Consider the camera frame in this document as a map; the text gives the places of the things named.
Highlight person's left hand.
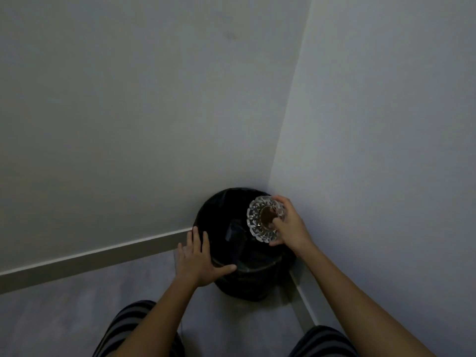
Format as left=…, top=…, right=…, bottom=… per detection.
left=174, top=226, right=238, bottom=288

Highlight person's right hand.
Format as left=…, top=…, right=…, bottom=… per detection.
left=268, top=195, right=318, bottom=256

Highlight clear glass ashtray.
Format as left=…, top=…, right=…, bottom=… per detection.
left=246, top=195, right=287, bottom=243

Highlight black trash bin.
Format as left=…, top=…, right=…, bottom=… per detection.
left=191, top=187, right=298, bottom=302

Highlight person's left forearm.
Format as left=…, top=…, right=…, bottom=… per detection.
left=106, top=277, right=203, bottom=357

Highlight person's right forearm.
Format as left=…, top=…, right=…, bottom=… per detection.
left=297, top=243, right=438, bottom=357

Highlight striped trousers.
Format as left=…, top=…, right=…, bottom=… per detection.
left=93, top=300, right=359, bottom=357

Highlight grey baseboard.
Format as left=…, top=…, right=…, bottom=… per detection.
left=0, top=226, right=320, bottom=333

